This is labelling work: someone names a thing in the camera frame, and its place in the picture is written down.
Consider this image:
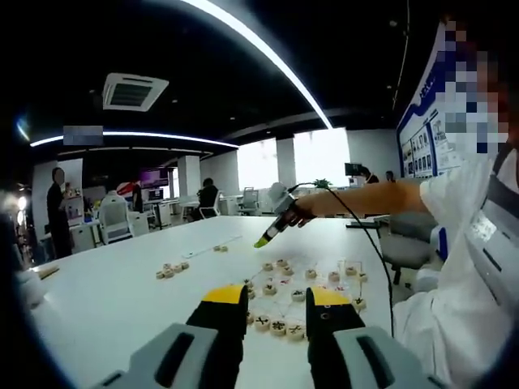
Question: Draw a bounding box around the white mesh office chair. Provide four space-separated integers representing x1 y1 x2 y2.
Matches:
242 186 263 216

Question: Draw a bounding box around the blue white wall poster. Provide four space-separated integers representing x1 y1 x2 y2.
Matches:
396 19 500 179

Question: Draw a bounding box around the person's right hand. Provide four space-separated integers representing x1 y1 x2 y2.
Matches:
285 199 315 229

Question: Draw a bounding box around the white gaming chair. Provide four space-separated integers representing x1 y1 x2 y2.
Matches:
97 194 135 246

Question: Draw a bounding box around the grey chest device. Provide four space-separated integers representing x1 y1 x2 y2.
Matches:
465 177 519 295

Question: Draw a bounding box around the person in white shirt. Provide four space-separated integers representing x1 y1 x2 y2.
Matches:
392 152 519 389

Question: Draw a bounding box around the thin ceiling light strip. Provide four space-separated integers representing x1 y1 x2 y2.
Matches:
30 130 240 147

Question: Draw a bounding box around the white paper chessboard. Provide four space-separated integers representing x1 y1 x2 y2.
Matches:
242 259 370 345

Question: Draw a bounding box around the ceiling air conditioner vent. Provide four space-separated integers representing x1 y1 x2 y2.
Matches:
101 72 170 112

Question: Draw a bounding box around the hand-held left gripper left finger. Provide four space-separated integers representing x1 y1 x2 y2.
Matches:
101 283 250 389

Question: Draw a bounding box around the grey office chair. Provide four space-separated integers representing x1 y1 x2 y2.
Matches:
379 212 441 284

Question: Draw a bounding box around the wide ceiling light strip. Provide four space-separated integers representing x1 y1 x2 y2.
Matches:
182 0 334 130

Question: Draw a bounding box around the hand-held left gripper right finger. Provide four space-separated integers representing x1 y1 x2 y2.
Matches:
305 286 447 389

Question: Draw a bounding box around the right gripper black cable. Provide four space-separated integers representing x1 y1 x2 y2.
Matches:
290 182 397 338

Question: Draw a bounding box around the set of placed chess pieces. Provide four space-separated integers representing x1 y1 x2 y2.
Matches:
242 258 371 342

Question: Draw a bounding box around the purple wall screen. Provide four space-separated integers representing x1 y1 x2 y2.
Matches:
139 168 170 190

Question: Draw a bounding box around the clear flat strip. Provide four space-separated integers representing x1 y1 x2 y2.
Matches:
182 236 243 259

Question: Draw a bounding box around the pile of chess pieces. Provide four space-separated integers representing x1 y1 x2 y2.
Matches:
155 261 191 281

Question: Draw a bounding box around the shelf of colourful items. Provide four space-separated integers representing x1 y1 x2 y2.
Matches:
64 182 85 227

